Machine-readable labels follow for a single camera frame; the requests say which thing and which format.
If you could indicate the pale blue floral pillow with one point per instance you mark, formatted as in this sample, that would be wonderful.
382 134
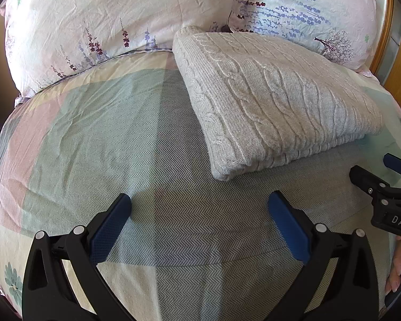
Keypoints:
304 13

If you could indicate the pastel checked herringbone blanket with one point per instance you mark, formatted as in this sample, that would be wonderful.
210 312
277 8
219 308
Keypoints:
173 187

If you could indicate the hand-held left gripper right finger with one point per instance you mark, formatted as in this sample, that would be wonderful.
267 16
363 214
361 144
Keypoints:
287 227

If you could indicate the wooden headboard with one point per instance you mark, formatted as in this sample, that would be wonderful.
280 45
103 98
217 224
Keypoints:
389 36

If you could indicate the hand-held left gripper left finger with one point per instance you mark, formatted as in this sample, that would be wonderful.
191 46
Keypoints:
108 227

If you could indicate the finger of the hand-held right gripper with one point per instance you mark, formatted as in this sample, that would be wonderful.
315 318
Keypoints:
399 164
367 179

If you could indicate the pink floral pillow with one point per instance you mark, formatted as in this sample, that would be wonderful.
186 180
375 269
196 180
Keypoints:
113 20

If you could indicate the person's right hand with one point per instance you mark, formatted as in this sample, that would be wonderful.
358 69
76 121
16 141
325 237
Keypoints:
397 267

